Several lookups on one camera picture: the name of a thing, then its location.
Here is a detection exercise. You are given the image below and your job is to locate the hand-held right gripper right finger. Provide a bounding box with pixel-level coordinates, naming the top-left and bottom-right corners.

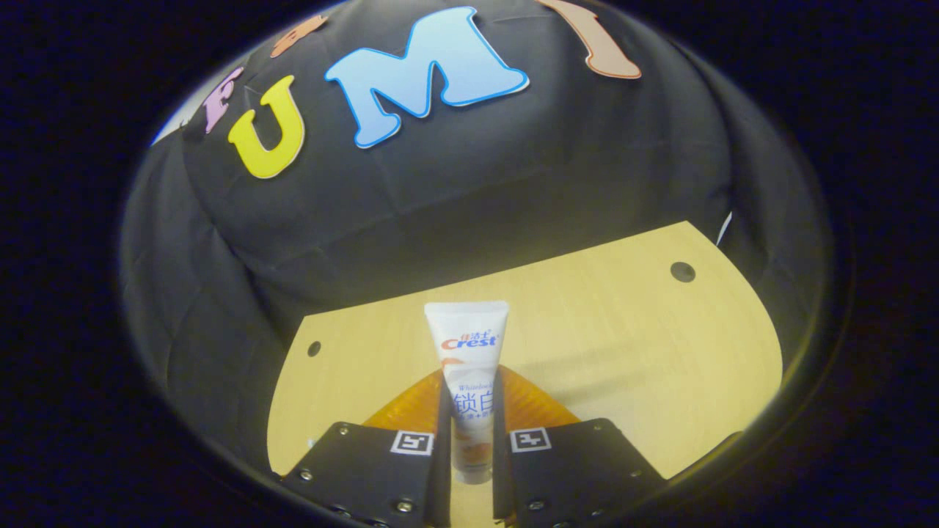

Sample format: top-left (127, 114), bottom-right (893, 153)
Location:
top-left (490, 365), bottom-right (670, 528)

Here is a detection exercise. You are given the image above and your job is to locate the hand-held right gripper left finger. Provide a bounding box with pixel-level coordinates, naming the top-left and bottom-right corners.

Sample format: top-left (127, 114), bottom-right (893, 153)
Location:
top-left (281, 369), bottom-right (457, 528)

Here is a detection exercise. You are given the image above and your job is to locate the white toothpaste tube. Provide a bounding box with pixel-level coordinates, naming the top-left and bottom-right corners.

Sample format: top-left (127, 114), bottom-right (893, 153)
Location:
top-left (424, 301), bottom-right (511, 485)

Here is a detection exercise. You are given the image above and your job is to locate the wooden desktop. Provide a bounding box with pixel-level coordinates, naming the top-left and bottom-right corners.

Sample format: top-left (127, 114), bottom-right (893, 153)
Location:
top-left (266, 220), bottom-right (784, 528)

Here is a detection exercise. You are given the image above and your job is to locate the black backdrop cloth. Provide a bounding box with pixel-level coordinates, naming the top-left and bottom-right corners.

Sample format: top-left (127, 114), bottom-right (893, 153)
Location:
top-left (121, 0), bottom-right (833, 470)

